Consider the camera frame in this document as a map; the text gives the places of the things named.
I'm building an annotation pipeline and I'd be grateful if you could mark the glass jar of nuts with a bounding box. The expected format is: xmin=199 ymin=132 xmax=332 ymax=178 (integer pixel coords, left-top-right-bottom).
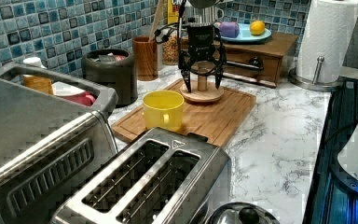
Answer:
xmin=162 ymin=31 xmax=178 ymax=65

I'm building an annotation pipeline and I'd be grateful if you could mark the round wooden container lid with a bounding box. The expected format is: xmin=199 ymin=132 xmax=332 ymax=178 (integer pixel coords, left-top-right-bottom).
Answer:
xmin=179 ymin=75 xmax=224 ymax=104

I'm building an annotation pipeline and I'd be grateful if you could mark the steel pot lid black knob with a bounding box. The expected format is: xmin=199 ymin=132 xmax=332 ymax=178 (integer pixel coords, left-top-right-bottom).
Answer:
xmin=203 ymin=201 xmax=282 ymax=224

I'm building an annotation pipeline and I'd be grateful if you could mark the white paper towel roll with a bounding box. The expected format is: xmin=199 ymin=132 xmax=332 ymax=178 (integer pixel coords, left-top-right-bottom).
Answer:
xmin=296 ymin=0 xmax=358 ymax=83

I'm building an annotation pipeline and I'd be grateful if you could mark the light blue plate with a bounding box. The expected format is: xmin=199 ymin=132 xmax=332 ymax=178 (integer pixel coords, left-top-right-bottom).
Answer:
xmin=221 ymin=23 xmax=272 ymax=43

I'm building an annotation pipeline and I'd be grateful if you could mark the purple sponge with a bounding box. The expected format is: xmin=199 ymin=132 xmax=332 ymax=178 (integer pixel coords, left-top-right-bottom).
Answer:
xmin=218 ymin=21 xmax=240 ymax=38

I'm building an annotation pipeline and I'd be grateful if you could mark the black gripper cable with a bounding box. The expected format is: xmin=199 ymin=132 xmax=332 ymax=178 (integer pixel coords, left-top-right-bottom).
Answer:
xmin=153 ymin=0 xmax=188 ymax=70

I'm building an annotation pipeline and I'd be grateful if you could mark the yellow lemon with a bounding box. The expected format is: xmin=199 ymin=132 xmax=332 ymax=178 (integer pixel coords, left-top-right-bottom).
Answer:
xmin=250 ymin=21 xmax=266 ymax=35

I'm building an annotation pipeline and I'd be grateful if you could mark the silver two-slot toaster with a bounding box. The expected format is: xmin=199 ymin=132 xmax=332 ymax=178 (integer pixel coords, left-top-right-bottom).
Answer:
xmin=49 ymin=128 xmax=231 ymax=224

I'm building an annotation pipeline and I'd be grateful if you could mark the yellow cardboard box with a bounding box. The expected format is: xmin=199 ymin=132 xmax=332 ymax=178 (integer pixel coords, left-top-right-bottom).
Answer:
xmin=167 ymin=0 xmax=182 ymax=23

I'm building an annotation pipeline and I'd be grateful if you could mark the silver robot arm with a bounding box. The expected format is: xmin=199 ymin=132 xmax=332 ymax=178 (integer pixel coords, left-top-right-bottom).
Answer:
xmin=177 ymin=0 xmax=227 ymax=92

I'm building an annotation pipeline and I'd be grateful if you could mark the black round tea container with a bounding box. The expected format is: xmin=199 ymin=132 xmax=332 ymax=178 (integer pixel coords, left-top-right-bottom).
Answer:
xmin=82 ymin=49 xmax=138 ymax=107

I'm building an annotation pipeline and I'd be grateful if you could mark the orange supplement bottle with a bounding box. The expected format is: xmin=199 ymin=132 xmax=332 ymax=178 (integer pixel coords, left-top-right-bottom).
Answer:
xmin=23 ymin=75 xmax=53 ymax=94

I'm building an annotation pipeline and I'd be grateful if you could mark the red English Breakfast tea bag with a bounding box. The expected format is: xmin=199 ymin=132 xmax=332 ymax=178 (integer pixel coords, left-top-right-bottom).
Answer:
xmin=113 ymin=55 xmax=126 ymax=62

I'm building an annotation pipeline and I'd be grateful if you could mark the yellow mug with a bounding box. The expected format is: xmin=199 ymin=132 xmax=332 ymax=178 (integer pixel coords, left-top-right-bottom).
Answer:
xmin=143 ymin=90 xmax=185 ymax=132

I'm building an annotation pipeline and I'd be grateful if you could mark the white bottle cap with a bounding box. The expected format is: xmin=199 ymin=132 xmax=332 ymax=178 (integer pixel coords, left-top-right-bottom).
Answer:
xmin=22 ymin=57 xmax=46 ymax=69

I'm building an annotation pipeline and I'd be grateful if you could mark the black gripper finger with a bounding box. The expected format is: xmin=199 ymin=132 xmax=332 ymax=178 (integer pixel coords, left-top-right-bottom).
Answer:
xmin=213 ymin=56 xmax=227 ymax=89
xmin=178 ymin=52 xmax=196 ymax=92

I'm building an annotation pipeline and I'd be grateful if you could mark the stainless toaster oven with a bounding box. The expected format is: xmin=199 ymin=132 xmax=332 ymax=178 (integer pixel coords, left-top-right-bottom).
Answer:
xmin=0 ymin=63 xmax=117 ymax=224

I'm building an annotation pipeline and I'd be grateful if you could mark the wooden spoon handle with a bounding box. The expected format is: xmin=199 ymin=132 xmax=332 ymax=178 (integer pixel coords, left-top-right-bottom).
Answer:
xmin=148 ymin=0 xmax=165 ymax=42

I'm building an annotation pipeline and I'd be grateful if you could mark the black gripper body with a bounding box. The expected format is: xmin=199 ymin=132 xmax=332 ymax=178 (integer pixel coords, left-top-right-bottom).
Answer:
xmin=183 ymin=23 xmax=224 ymax=63

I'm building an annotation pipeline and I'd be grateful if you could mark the steel paper towel holder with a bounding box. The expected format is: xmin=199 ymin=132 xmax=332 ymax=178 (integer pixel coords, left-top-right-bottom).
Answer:
xmin=288 ymin=56 xmax=343 ymax=92

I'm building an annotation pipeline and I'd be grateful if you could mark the brown wooden utensil cup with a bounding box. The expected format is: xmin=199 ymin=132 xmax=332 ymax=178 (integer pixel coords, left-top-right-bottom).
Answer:
xmin=132 ymin=36 xmax=158 ymax=81

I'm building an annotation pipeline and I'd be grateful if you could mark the wooden drawer box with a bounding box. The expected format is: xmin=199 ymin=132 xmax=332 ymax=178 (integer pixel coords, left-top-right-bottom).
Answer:
xmin=213 ymin=33 xmax=297 ymax=88

